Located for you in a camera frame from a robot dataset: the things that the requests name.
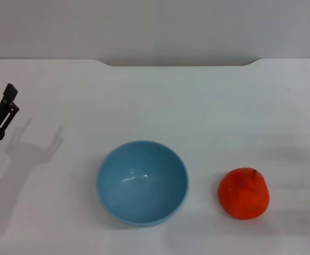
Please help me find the orange toy fruit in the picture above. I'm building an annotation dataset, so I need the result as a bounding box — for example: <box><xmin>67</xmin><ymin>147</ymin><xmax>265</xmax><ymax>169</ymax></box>
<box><xmin>217</xmin><ymin>167</ymin><xmax>271</xmax><ymax>221</ymax></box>

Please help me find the blue ceramic bowl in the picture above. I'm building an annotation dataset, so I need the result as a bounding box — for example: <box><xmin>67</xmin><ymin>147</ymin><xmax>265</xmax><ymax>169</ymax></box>
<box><xmin>96</xmin><ymin>140</ymin><xmax>189</xmax><ymax>227</ymax></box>

